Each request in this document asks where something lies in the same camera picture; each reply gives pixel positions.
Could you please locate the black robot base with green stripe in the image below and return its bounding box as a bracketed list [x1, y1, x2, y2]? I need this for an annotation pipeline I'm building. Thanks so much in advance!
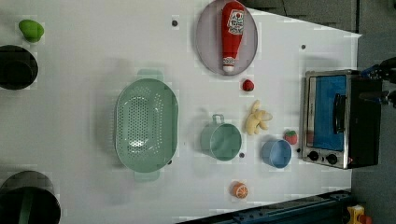
[0, 171, 61, 224]

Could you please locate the blue plastic cup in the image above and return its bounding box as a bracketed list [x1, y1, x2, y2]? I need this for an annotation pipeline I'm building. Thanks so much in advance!
[262, 139, 291, 169]

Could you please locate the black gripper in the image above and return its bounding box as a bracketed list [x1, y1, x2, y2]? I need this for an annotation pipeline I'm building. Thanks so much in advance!
[359, 57, 396, 107]

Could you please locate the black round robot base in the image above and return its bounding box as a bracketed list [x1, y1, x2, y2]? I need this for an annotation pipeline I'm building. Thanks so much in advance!
[0, 45, 38, 91]

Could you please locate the plush orange slice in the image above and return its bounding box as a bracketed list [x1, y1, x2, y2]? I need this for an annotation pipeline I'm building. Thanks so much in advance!
[231, 182, 248, 199]

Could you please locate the silver toaster oven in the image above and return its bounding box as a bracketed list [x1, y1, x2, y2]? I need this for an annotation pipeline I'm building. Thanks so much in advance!
[301, 70, 382, 169]

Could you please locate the grey round plate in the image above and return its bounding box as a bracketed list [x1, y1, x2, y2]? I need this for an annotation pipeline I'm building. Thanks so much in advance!
[195, 0, 258, 76]

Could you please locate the blue metal frame rail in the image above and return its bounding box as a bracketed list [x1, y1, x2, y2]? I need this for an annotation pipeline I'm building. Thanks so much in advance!
[178, 190, 356, 224]

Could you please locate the red plush ketchup bottle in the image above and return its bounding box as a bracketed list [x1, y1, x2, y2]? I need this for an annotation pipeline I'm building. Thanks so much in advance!
[221, 1, 245, 73]

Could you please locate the yellow plush peeled banana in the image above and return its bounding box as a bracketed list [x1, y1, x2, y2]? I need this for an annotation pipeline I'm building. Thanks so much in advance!
[245, 100, 273, 135]

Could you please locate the red plush tomato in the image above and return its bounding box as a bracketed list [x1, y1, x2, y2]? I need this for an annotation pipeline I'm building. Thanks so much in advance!
[284, 130, 298, 145]

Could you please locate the green cup with handle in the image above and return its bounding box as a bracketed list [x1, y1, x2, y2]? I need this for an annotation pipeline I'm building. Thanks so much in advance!
[200, 114, 242, 161]

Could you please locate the green plastic colander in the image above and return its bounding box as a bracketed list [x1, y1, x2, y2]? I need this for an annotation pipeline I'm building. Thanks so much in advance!
[114, 68, 178, 182]

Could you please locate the yellow red clamp object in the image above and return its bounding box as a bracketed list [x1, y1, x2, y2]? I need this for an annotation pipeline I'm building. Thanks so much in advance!
[347, 204, 373, 224]

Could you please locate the red plush strawberry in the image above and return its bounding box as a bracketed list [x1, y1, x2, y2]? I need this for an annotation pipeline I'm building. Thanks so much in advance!
[242, 79, 254, 91]

